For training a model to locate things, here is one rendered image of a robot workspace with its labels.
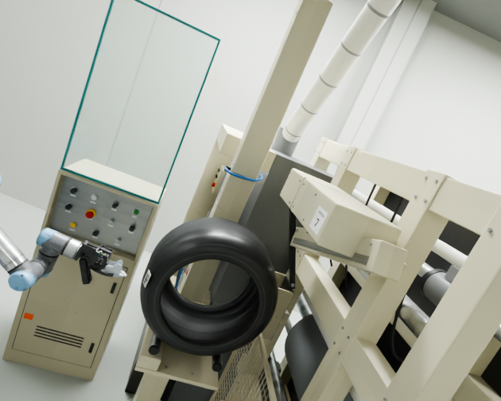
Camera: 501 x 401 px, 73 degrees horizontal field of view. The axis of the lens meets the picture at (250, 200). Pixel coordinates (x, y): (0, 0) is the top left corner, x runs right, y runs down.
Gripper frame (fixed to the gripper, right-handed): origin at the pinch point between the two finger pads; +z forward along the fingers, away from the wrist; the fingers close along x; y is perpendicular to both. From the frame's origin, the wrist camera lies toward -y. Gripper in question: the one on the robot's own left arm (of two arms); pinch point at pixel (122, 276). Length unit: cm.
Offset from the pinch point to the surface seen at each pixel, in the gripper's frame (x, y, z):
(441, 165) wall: 215, 152, 251
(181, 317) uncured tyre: 12.4, -14.9, 34.0
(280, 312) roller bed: 18, 6, 79
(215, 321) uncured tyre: 13, -10, 50
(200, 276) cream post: 24.8, 2.3, 34.3
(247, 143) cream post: 25, 73, 21
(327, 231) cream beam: -37, 64, 48
